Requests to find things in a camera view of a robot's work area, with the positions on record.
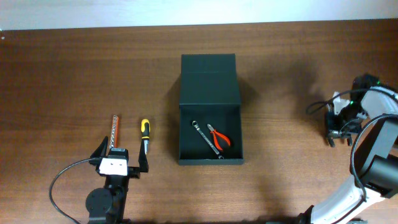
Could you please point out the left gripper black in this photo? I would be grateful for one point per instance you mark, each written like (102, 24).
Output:
(134, 172)

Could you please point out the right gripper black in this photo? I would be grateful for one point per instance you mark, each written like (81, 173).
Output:
(331, 124)

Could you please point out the orange black long-nose pliers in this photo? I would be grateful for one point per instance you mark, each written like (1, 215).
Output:
(339, 135)

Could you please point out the silver ratchet wrench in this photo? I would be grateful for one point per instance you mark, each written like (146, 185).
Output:
(196, 126)

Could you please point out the small red cutting pliers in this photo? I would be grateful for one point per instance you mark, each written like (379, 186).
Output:
(220, 141)

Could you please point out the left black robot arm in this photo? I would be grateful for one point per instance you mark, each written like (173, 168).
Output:
(107, 204)

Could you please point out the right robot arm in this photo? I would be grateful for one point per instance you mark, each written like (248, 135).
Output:
(368, 122)

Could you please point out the yellow black screwdriver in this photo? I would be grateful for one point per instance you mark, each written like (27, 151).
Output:
(145, 131)

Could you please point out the dark green open box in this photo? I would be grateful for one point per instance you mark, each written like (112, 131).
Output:
(209, 94)

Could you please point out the orange socket bit rail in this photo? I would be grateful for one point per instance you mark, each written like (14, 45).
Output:
(114, 132)

